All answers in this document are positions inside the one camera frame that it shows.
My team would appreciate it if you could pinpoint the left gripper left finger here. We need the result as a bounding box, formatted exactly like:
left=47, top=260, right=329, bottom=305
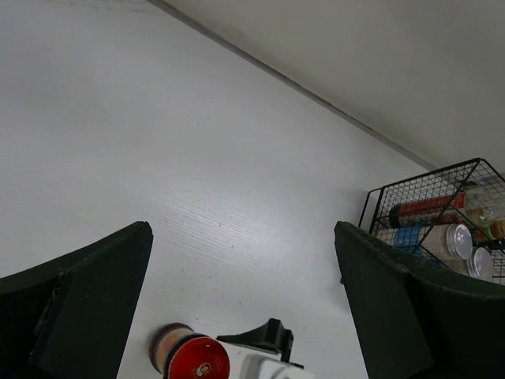
left=1, top=221, right=152, bottom=378

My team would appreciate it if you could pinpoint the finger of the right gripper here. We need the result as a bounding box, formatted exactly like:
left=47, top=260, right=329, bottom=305
left=216, top=318, right=294, bottom=362

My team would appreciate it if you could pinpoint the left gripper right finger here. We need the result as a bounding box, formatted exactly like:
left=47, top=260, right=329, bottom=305
left=335, top=221, right=504, bottom=378

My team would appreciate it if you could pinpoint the blue-band silver-top shaker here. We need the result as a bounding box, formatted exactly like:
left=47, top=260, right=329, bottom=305
left=392, top=223, right=473, bottom=261
left=447, top=247, right=493, bottom=282

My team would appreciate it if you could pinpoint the red-lid sauce jar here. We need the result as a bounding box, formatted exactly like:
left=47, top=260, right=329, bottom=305
left=149, top=323, right=230, bottom=379

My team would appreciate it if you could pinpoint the tall red-label sauce bottle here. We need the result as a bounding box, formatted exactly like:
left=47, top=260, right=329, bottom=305
left=388, top=192, right=466, bottom=228

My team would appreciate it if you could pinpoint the green-label chili sauce bottle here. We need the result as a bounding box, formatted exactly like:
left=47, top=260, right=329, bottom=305
left=466, top=208, right=504, bottom=243

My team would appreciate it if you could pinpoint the black wire basket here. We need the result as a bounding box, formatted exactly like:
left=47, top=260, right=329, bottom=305
left=357, top=158, right=504, bottom=284

